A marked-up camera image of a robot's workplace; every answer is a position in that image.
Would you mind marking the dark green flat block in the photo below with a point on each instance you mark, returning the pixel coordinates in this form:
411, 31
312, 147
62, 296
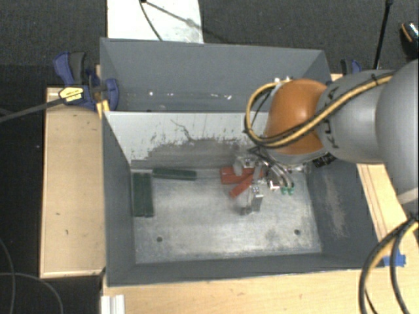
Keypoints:
137, 195
173, 174

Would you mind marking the grey metal bin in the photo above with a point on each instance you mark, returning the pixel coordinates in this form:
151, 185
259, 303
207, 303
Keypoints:
209, 221

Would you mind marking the red-brown flat block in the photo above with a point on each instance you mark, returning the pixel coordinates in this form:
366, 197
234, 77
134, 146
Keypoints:
229, 177
240, 188

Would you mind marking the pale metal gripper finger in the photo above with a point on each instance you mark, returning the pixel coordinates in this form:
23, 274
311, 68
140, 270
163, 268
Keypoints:
239, 169
257, 201

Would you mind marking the pale wood board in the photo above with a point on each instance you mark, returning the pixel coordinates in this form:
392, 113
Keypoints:
72, 182

